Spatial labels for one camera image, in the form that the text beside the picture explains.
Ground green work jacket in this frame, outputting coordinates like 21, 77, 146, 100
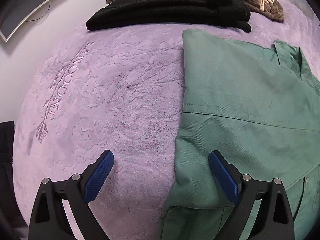
159, 29, 319, 239

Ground purple embossed bed blanket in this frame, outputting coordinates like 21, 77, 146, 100
13, 1, 319, 239

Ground black folded garment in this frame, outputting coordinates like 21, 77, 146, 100
86, 0, 251, 33

